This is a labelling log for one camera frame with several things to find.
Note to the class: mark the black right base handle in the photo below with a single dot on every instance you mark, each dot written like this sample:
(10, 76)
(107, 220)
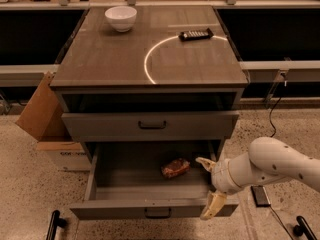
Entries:
(302, 228)

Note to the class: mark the black power adapter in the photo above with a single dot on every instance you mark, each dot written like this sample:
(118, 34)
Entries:
(260, 196)

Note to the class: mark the white bowl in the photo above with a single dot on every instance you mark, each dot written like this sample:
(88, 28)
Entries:
(121, 18)

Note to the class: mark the black left base handle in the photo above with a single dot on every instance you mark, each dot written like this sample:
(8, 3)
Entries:
(55, 222)

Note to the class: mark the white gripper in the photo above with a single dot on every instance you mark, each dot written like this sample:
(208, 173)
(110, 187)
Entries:
(221, 176)

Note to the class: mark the black base handle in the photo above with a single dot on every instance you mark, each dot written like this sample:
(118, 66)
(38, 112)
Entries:
(55, 222)
(302, 228)

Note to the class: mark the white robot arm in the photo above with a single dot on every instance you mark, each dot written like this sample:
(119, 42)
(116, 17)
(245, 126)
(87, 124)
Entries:
(268, 161)

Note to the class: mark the grey top drawer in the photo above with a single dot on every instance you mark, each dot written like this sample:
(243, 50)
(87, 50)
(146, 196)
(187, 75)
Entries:
(150, 126)

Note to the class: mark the red coke can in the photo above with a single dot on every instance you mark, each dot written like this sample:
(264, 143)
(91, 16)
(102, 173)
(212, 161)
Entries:
(175, 168)

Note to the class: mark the grey drawer cabinet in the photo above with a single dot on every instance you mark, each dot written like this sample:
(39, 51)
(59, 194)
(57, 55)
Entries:
(148, 68)

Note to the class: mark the open grey middle drawer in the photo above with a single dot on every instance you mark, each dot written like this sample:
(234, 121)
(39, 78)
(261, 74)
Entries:
(126, 182)

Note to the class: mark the brown cardboard box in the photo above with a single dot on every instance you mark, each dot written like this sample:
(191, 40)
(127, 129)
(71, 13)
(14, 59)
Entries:
(41, 119)

